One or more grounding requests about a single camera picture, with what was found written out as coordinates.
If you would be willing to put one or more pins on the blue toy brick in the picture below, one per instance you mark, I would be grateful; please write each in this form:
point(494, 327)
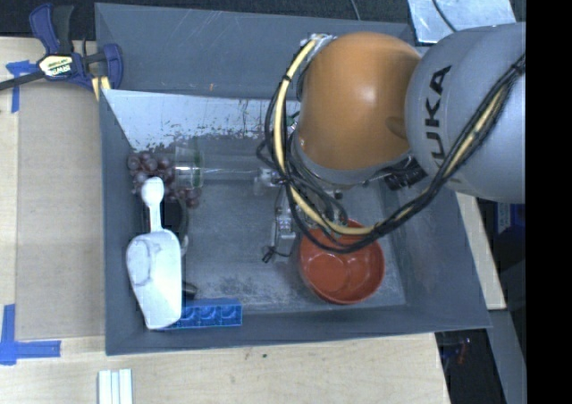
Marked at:
point(214, 315)

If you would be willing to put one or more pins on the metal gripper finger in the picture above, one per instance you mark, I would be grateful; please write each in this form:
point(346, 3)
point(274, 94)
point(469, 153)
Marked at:
point(290, 239)
point(278, 241)

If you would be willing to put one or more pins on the purple toy grapes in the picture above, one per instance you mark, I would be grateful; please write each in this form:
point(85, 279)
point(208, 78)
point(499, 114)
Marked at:
point(145, 165)

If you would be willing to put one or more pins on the clear stemmed glass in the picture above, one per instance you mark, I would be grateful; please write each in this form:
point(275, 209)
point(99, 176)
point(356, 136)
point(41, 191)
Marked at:
point(187, 167)

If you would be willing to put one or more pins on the white plastic scoop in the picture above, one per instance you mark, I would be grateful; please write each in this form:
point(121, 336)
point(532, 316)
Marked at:
point(154, 268)

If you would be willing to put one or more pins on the red bowl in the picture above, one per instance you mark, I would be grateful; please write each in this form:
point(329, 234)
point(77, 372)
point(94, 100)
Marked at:
point(344, 272)

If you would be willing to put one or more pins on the grey metal bin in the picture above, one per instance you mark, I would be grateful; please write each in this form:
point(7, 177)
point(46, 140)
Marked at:
point(237, 237)

